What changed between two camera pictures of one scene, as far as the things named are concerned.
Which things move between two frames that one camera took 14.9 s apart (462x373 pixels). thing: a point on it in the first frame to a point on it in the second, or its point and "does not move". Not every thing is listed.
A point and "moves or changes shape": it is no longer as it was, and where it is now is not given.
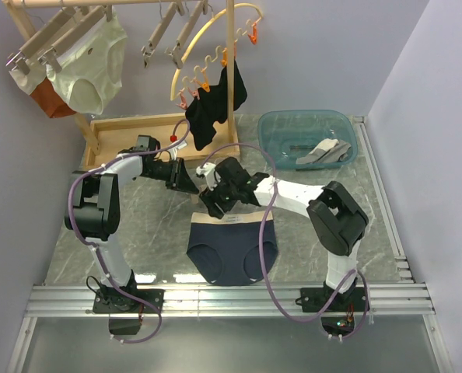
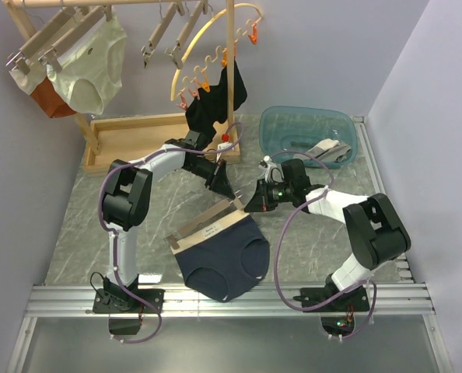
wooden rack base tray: [113, 136] does not move
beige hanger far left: [21, 58] does not move
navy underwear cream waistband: [226, 250] moves or changes shape
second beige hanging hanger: [187, 32] does not move
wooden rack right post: [230, 35] does not move
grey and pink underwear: [329, 150] does not move
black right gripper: [210, 198] to [261, 200]
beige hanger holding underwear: [54, 54] does not move
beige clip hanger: [194, 197] to [217, 213]
